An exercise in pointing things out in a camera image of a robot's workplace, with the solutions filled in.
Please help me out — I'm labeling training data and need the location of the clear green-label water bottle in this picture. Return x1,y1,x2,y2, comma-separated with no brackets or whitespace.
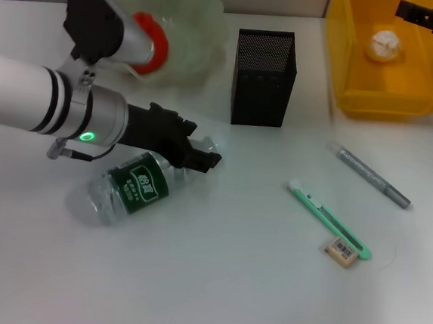
63,125,221,237

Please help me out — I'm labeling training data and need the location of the beige eraser with barcode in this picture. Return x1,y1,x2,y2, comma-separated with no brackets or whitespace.
323,235,358,270

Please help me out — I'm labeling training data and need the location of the red fuzzy ball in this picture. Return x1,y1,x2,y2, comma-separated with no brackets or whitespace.
127,9,173,78

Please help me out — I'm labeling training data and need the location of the yellow plastic bin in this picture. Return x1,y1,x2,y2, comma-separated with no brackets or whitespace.
317,0,433,126

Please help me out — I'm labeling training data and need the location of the green utility knife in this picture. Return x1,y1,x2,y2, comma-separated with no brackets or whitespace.
280,178,378,261

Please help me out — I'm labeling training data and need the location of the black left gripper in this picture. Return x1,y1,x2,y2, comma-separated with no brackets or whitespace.
119,100,228,177

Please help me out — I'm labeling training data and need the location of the white paper ball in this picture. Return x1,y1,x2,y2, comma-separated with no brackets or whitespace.
363,26,407,65

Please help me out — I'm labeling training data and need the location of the dark left gripper cable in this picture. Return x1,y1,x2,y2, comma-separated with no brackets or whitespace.
45,135,116,166

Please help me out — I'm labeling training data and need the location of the black mesh pen holder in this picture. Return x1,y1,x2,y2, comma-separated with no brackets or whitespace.
229,26,302,131

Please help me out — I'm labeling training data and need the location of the grey marker pen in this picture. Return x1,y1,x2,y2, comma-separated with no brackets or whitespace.
322,140,416,210

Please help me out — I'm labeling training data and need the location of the pale green glass fruit plate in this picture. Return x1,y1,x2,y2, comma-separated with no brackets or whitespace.
94,0,231,94

